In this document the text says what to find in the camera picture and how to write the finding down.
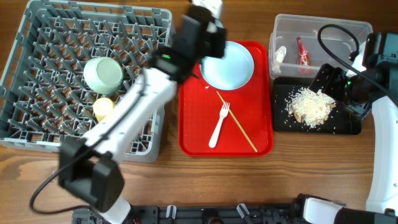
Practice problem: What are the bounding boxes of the food scraps and rice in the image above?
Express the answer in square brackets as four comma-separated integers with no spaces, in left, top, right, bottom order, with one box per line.
[285,87,336,128]

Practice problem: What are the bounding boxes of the wooden chopstick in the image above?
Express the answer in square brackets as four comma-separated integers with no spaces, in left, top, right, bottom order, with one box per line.
[216,91,258,153]

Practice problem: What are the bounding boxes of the white plastic fork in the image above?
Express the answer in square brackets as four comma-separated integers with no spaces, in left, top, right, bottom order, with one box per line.
[208,102,230,148]

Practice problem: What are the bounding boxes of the green bowl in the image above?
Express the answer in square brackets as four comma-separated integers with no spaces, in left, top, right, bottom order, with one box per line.
[83,57,123,95]

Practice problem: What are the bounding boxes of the yellow cup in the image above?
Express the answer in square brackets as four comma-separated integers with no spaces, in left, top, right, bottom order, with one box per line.
[93,97,115,122]

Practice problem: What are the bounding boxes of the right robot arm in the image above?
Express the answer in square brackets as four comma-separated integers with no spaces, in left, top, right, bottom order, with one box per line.
[290,32,397,223]

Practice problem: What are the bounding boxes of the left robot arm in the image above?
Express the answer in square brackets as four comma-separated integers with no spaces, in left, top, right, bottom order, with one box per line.
[58,1,226,223]

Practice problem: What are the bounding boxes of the black waste tray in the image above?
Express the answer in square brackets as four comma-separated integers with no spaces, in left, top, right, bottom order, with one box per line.
[272,77,362,135]

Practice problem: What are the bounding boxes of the grey dishwasher rack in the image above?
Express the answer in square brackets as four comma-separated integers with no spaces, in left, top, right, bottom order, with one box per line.
[1,1,175,152]

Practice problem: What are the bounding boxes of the light blue plate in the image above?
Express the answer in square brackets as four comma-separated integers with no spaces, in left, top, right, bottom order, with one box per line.
[200,41,254,90]

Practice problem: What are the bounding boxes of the red wrapper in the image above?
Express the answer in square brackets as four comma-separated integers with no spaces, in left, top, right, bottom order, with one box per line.
[297,37,310,67]

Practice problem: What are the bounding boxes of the clear plastic bin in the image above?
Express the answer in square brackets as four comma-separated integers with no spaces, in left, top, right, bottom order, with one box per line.
[269,14,373,79]

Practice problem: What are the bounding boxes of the crumpled white wrapper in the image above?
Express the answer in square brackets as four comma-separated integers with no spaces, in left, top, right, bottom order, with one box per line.
[272,46,287,73]

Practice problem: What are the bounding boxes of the red plastic tray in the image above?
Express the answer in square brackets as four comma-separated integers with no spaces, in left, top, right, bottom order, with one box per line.
[178,40,274,157]

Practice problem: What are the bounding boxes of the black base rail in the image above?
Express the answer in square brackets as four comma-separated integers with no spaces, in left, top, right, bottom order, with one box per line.
[72,203,304,224]

